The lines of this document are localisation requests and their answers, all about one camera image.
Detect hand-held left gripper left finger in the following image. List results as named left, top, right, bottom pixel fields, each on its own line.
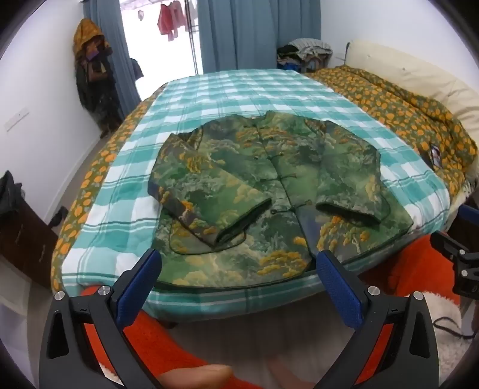
left=38, top=248, right=166, bottom=389

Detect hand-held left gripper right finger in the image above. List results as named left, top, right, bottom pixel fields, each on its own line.
left=312, top=249, right=439, bottom=389

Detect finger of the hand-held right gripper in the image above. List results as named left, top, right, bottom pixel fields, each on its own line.
left=430, top=231, right=471, bottom=264

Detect green orange patterned jacket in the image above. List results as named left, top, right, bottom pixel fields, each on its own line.
left=147, top=111, right=414, bottom=288

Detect pile of clothes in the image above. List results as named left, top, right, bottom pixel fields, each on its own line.
left=276, top=38, right=333, bottom=73

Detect person's left hand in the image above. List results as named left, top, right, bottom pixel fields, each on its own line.
left=155, top=364, right=233, bottom=389

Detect white fluffy cloth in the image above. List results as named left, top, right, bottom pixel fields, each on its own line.
left=425, top=292, right=473, bottom=380

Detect black shoes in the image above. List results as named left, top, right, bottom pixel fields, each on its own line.
left=48, top=206, right=70, bottom=227

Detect dark wooden cabinet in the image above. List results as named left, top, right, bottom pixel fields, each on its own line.
left=0, top=194, right=58, bottom=289

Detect orange floral green bedsheet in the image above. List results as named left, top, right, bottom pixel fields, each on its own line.
left=50, top=65, right=478, bottom=294

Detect dark cloth on cabinet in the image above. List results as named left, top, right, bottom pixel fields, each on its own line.
left=0, top=170, right=26, bottom=215

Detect cream pillow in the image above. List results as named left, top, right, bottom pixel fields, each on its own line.
left=345, top=39, right=479, bottom=128

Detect teal white checked blanket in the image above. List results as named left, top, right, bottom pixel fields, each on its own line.
left=62, top=68, right=450, bottom=323

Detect blue curtain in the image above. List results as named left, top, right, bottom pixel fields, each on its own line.
left=197, top=0, right=322, bottom=75
left=83, top=0, right=142, bottom=121

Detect red hanging garment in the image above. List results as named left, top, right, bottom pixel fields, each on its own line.
left=156, top=1, right=188, bottom=42

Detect black cable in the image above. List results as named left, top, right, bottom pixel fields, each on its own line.
left=432, top=317, right=473, bottom=342

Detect white wall plate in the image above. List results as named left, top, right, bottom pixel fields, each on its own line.
left=4, top=108, right=31, bottom=131

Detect dark coats on wall hook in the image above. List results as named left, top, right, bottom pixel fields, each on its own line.
left=72, top=18, right=122, bottom=138

